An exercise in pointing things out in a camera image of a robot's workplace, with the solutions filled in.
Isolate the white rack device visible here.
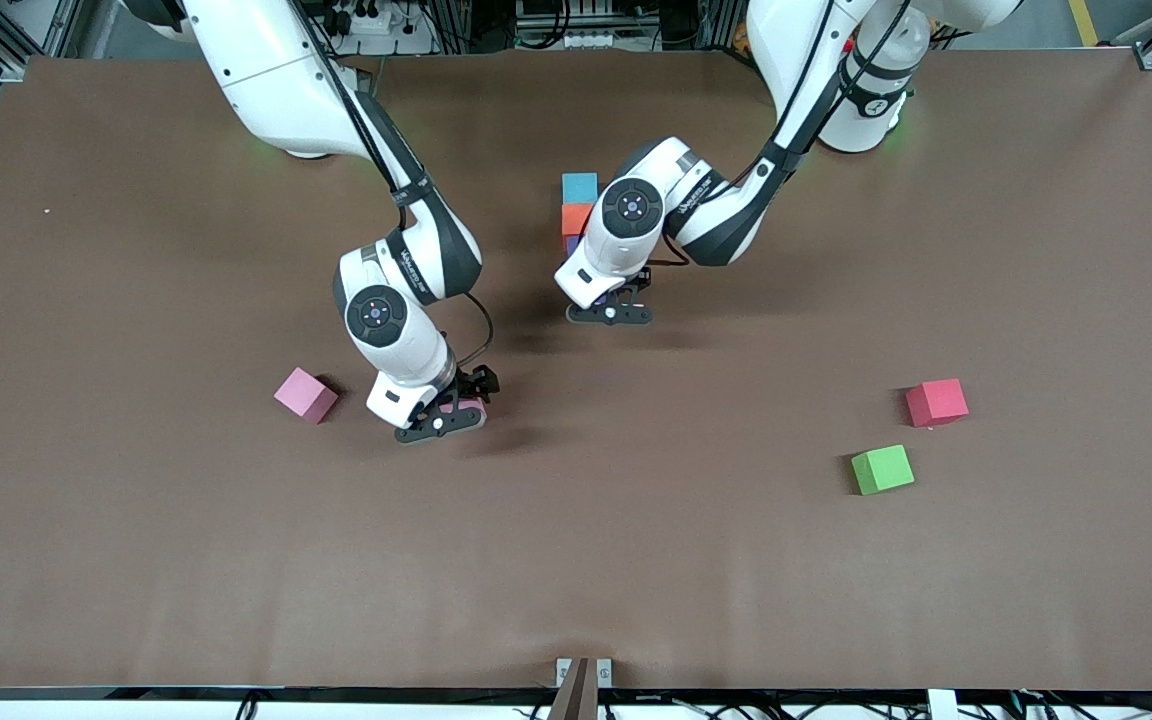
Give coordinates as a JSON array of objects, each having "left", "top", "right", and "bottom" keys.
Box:
[{"left": 514, "top": 0, "right": 627, "bottom": 51}]

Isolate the green foam cube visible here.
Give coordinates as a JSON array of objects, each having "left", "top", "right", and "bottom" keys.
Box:
[{"left": 851, "top": 444, "right": 916, "bottom": 496}]

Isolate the red foam cube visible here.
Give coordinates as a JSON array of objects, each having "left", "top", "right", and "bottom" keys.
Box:
[{"left": 905, "top": 378, "right": 970, "bottom": 429}]

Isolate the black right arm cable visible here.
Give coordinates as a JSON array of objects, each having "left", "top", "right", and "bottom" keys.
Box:
[{"left": 286, "top": 0, "right": 495, "bottom": 371}]

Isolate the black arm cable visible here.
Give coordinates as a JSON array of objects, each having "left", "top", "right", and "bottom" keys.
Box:
[
  {"left": 286, "top": 0, "right": 495, "bottom": 371},
  {"left": 648, "top": 0, "right": 912, "bottom": 271}
]

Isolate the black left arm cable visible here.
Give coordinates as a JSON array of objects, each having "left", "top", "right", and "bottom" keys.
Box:
[{"left": 648, "top": 0, "right": 912, "bottom": 271}]

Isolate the grey metal bracket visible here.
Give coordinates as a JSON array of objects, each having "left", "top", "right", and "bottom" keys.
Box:
[{"left": 556, "top": 657, "right": 613, "bottom": 689}]

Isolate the brown camera post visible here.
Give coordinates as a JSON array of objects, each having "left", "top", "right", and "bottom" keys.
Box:
[{"left": 548, "top": 657, "right": 599, "bottom": 720}]

